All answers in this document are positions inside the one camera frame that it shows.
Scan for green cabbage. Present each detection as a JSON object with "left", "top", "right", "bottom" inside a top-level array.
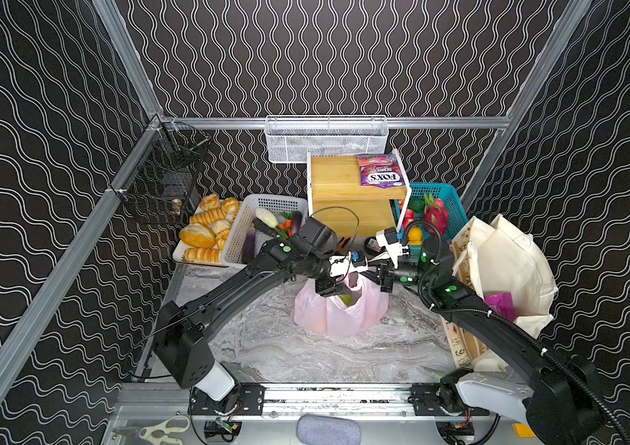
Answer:
[{"left": 339, "top": 294, "right": 352, "bottom": 307}]

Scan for pink plastic grocery bag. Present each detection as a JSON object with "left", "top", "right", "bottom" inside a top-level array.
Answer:
[{"left": 291, "top": 273, "right": 390, "bottom": 337}]

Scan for cream canvas tote bag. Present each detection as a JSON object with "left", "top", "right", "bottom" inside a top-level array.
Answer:
[{"left": 439, "top": 213, "right": 560, "bottom": 373}]

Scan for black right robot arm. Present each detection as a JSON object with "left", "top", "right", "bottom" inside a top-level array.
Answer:
[{"left": 372, "top": 228, "right": 630, "bottom": 444}]

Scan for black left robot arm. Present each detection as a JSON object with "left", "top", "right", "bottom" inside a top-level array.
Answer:
[{"left": 153, "top": 217, "right": 337, "bottom": 389}]

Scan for yellow lemon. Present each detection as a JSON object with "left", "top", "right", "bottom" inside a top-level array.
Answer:
[{"left": 408, "top": 226, "right": 424, "bottom": 247}]

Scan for purple eggplant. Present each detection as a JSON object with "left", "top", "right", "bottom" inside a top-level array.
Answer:
[{"left": 289, "top": 211, "right": 303, "bottom": 235}]

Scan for pink dragon fruit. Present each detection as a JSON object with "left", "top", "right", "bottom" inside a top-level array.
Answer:
[{"left": 424, "top": 193, "right": 449, "bottom": 235}]

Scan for wooden two-tier shelf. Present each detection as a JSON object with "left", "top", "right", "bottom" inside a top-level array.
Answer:
[{"left": 307, "top": 156, "right": 411, "bottom": 238}]

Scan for white zucchini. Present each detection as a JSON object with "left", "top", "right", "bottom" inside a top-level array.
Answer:
[{"left": 255, "top": 208, "right": 279, "bottom": 229}]

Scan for teal plastic fruit basket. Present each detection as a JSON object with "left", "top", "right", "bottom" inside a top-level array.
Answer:
[{"left": 395, "top": 183, "right": 469, "bottom": 258}]

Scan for purple Fox's candy bag top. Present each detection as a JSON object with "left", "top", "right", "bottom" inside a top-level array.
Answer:
[{"left": 356, "top": 153, "right": 404, "bottom": 189}]

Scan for white plastic vegetable basket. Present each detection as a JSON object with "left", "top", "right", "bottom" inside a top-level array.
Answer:
[{"left": 221, "top": 194, "right": 309, "bottom": 269}]

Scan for long braided bread loaf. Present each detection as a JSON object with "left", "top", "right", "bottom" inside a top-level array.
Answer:
[{"left": 183, "top": 248, "right": 222, "bottom": 265}]

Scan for oval bread roll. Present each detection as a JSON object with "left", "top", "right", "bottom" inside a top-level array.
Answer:
[{"left": 179, "top": 224, "right": 217, "bottom": 248}]

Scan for grey foam pad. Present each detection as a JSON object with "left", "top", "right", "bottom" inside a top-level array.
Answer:
[{"left": 296, "top": 415, "right": 362, "bottom": 445}]

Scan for white bread tray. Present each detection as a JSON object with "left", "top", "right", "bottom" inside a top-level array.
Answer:
[{"left": 172, "top": 194, "right": 241, "bottom": 266}]

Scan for yellow sticker label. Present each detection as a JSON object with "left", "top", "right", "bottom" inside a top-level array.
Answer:
[{"left": 512, "top": 423, "right": 537, "bottom": 439}]

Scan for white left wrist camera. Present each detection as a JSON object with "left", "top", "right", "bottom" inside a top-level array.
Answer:
[{"left": 329, "top": 251, "right": 367, "bottom": 278}]

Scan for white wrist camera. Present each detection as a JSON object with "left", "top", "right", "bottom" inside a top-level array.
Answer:
[
  {"left": 329, "top": 251, "right": 367, "bottom": 278},
  {"left": 375, "top": 227, "right": 409, "bottom": 269}
]

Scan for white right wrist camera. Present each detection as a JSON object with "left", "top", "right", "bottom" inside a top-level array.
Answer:
[{"left": 375, "top": 227, "right": 409, "bottom": 269}]

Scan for white wire wall basket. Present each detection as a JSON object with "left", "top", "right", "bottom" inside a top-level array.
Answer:
[{"left": 264, "top": 115, "right": 389, "bottom": 164}]

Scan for black wire wall basket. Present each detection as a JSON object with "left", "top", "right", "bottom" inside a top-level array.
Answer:
[{"left": 118, "top": 123, "right": 213, "bottom": 226}]

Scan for white handled scissors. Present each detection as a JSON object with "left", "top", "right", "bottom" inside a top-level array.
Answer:
[{"left": 138, "top": 415, "right": 192, "bottom": 445}]

